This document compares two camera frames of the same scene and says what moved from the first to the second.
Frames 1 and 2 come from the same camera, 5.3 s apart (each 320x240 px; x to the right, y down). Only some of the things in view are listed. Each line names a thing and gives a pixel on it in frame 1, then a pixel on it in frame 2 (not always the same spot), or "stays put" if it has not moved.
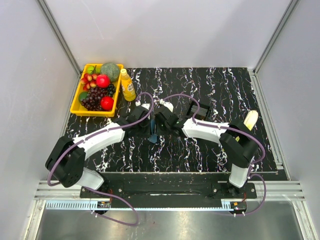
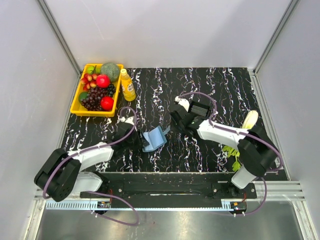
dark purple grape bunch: x=92 y=101 stays put
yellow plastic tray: x=77 y=107 stays put
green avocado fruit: x=82 y=95 stays put
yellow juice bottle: x=127 y=86 stays put
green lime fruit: x=90 y=69 stays put
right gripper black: x=157 y=122 -> x=172 y=123
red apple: x=107 y=103 stays put
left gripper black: x=144 y=135 -> x=142 y=142
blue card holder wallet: x=153 y=138 -> x=156 y=138
